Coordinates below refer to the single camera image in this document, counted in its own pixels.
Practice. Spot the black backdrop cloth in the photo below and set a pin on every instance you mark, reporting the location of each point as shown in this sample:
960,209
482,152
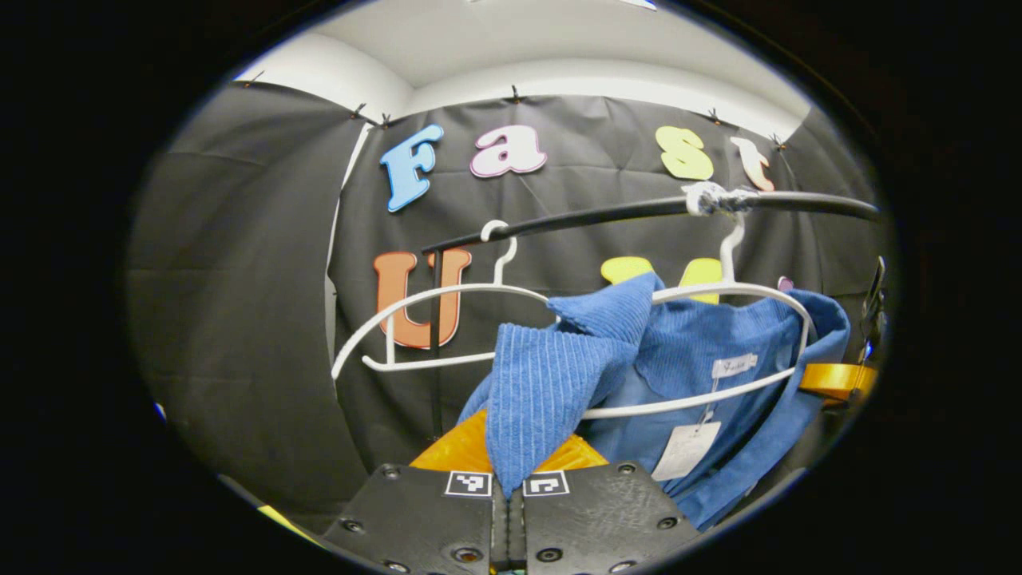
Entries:
239,279

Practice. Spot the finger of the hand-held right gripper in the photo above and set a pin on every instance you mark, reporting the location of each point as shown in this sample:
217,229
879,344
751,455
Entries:
834,381

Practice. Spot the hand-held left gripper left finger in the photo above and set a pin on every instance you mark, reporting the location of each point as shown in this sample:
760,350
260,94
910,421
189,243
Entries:
423,519

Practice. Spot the white tape wrap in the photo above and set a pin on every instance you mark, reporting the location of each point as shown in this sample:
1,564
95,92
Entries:
711,197

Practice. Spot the white plastic hanger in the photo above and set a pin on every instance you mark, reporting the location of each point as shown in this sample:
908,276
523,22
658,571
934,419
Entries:
728,255
431,364

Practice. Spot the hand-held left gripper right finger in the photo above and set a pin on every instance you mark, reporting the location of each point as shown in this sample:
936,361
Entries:
599,519

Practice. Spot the black clothes rack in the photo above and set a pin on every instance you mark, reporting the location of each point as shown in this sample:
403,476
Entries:
639,210

